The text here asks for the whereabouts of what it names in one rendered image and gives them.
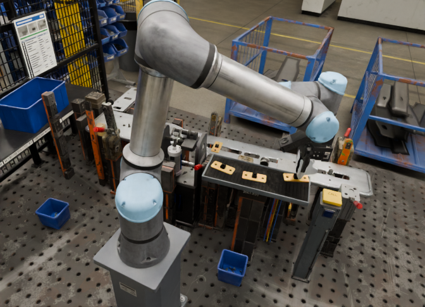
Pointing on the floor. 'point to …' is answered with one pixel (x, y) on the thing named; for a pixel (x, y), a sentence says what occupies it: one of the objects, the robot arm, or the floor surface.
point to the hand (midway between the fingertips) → (296, 173)
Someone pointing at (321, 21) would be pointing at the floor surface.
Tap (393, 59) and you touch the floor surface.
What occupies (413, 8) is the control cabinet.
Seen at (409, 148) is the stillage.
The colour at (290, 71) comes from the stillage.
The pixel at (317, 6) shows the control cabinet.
